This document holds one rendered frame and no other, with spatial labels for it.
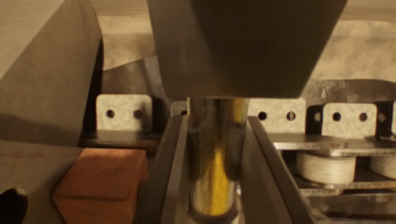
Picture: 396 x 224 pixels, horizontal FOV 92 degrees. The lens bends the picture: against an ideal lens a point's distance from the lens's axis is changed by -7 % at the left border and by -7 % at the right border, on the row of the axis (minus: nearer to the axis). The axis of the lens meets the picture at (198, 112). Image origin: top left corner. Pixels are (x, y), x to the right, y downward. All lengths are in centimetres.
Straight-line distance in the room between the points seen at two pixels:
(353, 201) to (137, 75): 21
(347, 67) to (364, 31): 3
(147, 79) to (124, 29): 5
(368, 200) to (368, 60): 12
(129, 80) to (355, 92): 21
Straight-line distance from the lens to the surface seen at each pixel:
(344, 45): 22
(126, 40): 20
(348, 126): 21
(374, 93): 25
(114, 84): 21
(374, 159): 21
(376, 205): 23
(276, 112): 18
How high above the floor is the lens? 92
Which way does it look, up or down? 85 degrees down
